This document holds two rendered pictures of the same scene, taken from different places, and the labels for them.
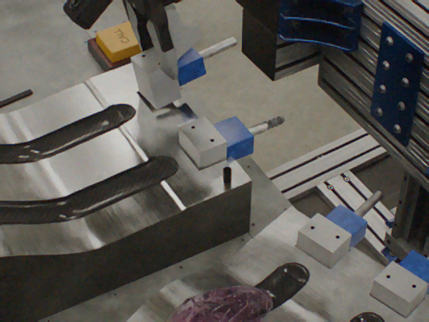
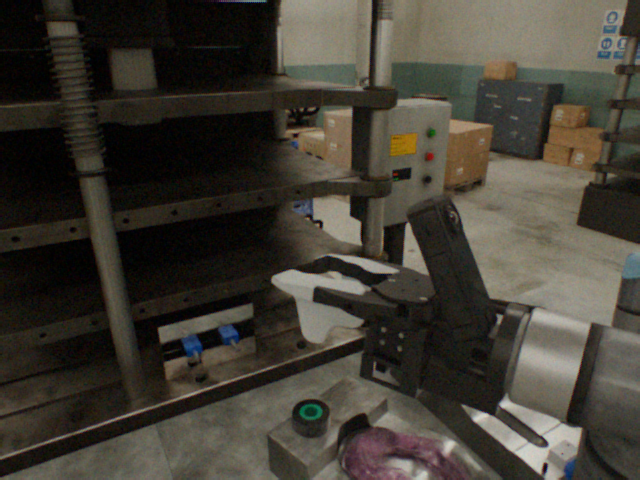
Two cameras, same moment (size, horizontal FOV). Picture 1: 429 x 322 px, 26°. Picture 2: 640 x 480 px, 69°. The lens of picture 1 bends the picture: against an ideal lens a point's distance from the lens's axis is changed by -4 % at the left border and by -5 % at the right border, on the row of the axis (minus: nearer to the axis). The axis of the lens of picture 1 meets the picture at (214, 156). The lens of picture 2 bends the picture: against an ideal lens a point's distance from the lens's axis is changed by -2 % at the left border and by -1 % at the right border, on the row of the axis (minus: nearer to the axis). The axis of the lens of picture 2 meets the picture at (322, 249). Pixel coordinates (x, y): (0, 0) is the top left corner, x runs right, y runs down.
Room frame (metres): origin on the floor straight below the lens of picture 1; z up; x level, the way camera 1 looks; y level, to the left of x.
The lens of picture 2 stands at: (0.35, -0.68, 1.65)
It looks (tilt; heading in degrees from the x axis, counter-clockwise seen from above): 24 degrees down; 91
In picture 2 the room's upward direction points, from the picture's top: straight up
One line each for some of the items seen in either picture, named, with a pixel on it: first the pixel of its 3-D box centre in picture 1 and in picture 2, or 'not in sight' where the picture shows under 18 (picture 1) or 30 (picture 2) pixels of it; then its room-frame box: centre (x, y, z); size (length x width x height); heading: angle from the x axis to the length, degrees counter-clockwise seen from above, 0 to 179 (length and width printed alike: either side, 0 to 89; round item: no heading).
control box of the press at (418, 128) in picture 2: not in sight; (389, 296); (0.58, 0.95, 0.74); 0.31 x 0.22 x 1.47; 31
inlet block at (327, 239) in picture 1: (347, 225); not in sight; (0.74, -0.16, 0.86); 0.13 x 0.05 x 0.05; 138
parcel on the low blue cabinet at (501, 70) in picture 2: not in sight; (500, 70); (2.98, 7.29, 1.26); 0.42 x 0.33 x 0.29; 126
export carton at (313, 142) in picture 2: not in sight; (323, 150); (0.21, 5.53, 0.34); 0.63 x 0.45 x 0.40; 126
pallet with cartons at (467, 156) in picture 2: not in sight; (430, 153); (1.57, 5.25, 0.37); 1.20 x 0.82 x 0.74; 134
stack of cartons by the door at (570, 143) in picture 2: not in sight; (579, 137); (3.89, 6.21, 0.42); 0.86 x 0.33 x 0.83; 126
